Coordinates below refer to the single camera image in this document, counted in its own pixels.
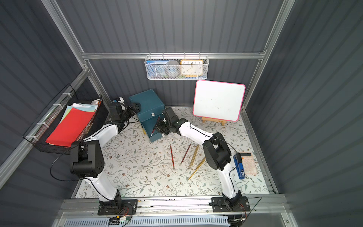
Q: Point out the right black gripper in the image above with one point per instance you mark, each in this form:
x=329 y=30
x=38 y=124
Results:
x=160 y=126

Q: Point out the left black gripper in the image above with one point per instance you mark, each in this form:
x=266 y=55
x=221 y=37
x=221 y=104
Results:
x=131 y=109

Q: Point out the teal yellow drawer cabinet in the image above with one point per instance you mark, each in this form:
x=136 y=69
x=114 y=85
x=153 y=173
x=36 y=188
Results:
x=151 y=108

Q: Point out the teal drawer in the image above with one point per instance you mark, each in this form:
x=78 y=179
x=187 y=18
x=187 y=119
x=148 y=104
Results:
x=154 y=132

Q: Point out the blue red pencil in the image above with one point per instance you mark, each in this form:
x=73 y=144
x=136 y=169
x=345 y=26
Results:
x=185 y=153

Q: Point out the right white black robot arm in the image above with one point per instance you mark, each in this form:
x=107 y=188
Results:
x=216 y=150

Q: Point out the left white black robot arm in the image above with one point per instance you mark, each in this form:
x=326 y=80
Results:
x=87 y=160

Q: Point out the wooden whiteboard easel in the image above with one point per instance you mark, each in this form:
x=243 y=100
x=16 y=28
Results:
x=204 y=119

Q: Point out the blue box in basket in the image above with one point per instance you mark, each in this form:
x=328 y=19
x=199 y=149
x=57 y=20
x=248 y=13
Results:
x=155 y=68

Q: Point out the gold pencil lower right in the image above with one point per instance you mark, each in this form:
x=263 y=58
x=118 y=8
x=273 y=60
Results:
x=197 y=168

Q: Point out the grey tape roll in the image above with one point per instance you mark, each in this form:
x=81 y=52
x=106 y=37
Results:
x=172 y=69

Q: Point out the pink framed whiteboard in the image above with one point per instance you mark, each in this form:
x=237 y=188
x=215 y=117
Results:
x=218 y=100

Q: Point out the yellow analog clock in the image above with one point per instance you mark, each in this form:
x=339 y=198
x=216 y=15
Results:
x=192 y=68

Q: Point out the red paper sheet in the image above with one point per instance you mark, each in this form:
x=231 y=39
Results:
x=71 y=126

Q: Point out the blue stapler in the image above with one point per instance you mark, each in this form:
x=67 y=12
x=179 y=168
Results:
x=238 y=160

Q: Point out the pink calculator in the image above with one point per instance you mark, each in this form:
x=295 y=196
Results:
x=249 y=164

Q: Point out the white wire wall basket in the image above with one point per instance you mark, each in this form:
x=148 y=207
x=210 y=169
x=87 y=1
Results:
x=178 y=58

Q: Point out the black wire paper tray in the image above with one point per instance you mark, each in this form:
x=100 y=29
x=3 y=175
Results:
x=44 y=127

